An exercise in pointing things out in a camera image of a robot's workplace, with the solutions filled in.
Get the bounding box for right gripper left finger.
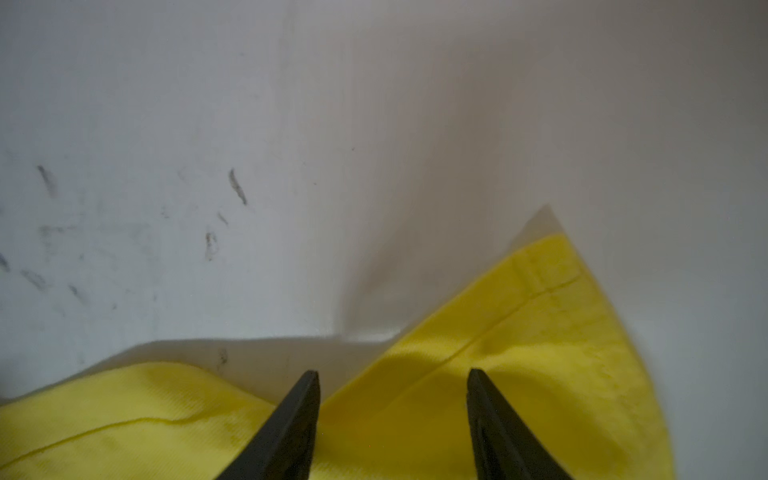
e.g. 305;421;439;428
218;370;321;480

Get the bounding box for yellow trousers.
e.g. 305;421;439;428
1;234;675;479

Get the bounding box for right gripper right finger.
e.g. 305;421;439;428
466;368;571;480

